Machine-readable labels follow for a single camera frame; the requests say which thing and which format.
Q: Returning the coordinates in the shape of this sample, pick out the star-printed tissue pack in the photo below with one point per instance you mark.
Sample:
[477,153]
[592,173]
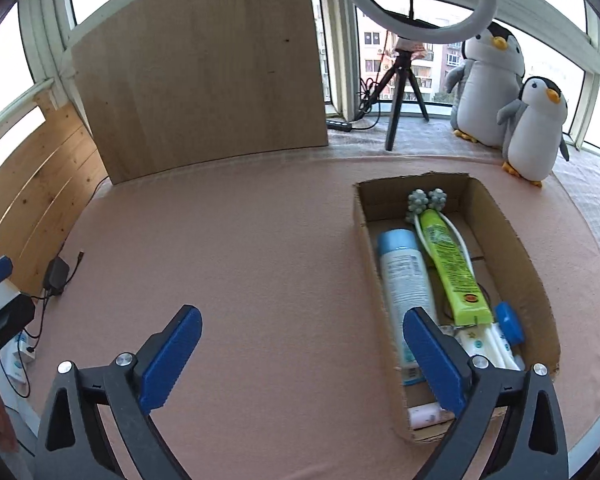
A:
[480,345]

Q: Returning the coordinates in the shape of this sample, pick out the blue round lid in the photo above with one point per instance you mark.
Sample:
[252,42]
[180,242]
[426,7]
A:
[509,322]

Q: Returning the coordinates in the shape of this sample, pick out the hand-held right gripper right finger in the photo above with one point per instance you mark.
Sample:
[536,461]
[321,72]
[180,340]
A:
[437,365]

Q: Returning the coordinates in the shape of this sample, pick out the black tripod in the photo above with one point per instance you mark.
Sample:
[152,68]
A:
[396,100]

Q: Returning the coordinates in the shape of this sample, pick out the white power strip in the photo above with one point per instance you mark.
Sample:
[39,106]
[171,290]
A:
[17,360]

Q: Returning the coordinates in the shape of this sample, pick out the black power strip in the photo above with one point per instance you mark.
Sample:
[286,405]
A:
[340,126]

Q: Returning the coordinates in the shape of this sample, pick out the black power adapter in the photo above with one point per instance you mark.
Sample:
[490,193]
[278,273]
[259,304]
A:
[57,275]

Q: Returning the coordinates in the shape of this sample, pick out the cardboard box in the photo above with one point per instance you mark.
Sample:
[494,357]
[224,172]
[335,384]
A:
[515,240]

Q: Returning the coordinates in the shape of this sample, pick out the white tube with blue cap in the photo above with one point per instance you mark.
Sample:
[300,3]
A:
[405,280]

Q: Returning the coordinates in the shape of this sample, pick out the grey ball massage roller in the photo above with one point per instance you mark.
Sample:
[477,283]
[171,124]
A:
[420,202]

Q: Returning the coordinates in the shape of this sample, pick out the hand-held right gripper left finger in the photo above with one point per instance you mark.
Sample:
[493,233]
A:
[172,355]

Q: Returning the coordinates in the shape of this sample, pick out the small pink bottle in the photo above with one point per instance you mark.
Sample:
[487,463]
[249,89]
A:
[427,415]

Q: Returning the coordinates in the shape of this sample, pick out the large penguin plush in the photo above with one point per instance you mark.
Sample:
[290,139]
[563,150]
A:
[485,90]

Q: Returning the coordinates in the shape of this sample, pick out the small penguin plush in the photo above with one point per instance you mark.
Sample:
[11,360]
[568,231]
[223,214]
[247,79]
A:
[535,135]

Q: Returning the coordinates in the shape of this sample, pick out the lime green tube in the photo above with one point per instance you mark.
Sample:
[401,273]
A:
[455,270]

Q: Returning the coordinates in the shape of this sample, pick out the wooden board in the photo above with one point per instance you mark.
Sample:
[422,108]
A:
[205,70]

